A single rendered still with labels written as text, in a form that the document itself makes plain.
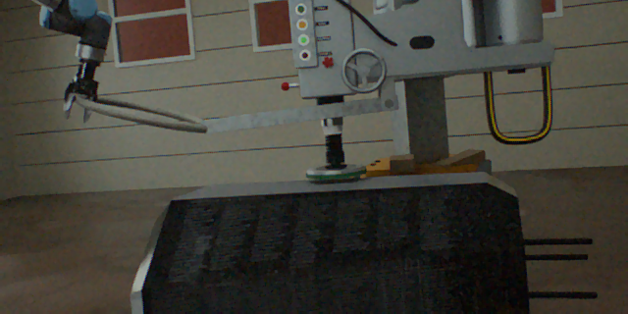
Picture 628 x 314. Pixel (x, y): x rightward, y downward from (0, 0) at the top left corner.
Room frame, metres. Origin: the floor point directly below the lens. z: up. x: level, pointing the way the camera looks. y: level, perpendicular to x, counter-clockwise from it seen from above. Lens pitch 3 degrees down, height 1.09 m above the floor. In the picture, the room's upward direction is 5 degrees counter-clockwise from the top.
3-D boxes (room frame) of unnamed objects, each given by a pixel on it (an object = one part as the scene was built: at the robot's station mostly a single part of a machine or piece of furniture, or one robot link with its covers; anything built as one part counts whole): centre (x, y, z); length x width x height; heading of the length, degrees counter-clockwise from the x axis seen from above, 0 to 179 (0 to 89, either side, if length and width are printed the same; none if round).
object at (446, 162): (2.49, -0.59, 0.80); 0.20 x 0.10 x 0.05; 114
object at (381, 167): (2.70, -0.47, 0.76); 0.49 x 0.49 x 0.05; 73
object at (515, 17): (2.10, -0.72, 1.32); 0.19 x 0.19 x 0.20
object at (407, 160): (2.47, -0.35, 0.81); 0.20 x 0.10 x 0.05; 171
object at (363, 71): (2.00, -0.18, 1.18); 0.15 x 0.10 x 0.15; 88
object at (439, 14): (2.10, -0.45, 1.28); 0.74 x 0.23 x 0.49; 88
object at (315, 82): (2.12, -0.14, 1.30); 0.36 x 0.22 x 0.45; 88
